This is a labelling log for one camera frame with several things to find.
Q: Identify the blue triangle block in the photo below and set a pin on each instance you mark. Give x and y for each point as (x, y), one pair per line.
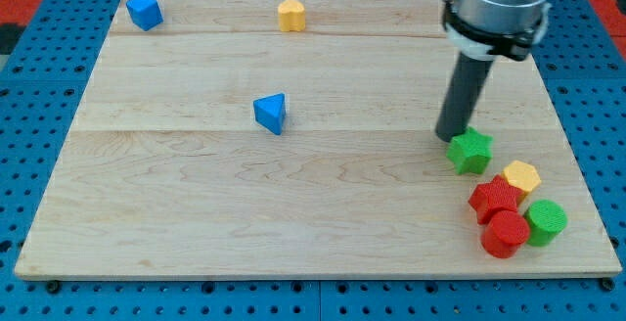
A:
(270, 112)

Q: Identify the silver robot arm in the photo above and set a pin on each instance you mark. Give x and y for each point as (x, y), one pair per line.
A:
(485, 29)

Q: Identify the green star block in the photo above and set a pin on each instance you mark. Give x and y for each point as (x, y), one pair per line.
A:
(470, 152)

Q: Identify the red star block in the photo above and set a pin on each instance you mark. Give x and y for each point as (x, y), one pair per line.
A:
(489, 198)

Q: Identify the light wooden board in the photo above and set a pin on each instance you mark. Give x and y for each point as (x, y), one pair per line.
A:
(166, 175)

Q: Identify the yellow heart block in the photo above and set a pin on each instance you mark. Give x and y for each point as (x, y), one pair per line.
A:
(291, 16)

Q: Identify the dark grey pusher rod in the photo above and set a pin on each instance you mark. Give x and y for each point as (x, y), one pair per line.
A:
(463, 91)

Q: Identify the red cylinder block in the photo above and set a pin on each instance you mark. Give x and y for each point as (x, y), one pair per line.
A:
(504, 234)

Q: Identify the yellow hexagon block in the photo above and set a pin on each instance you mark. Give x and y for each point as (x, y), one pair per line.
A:
(522, 175)

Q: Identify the blue cube block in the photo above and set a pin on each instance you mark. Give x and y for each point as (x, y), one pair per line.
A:
(146, 14)

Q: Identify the green cylinder block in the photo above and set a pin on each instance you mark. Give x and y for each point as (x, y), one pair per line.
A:
(546, 219)

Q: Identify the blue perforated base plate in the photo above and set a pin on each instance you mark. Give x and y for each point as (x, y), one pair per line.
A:
(41, 85)

